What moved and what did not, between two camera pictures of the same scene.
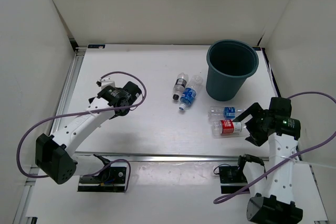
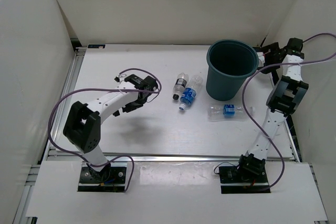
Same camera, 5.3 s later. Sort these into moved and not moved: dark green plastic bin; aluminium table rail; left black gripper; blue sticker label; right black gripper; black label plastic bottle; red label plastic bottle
Moved: left black gripper; red label plastic bottle; right black gripper
Not moved: aluminium table rail; blue sticker label; black label plastic bottle; dark green plastic bin
